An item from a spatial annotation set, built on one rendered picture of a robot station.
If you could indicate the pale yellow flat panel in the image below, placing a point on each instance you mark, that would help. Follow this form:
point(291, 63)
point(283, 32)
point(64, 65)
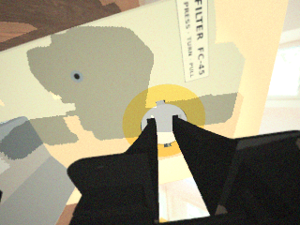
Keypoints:
point(86, 89)

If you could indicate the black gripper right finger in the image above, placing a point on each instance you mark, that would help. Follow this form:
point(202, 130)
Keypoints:
point(213, 160)

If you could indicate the white cylinder with two slots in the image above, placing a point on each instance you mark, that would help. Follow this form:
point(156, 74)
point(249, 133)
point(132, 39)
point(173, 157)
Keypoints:
point(163, 113)

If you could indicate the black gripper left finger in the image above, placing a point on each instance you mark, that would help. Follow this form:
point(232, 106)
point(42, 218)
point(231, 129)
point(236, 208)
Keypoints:
point(137, 165)

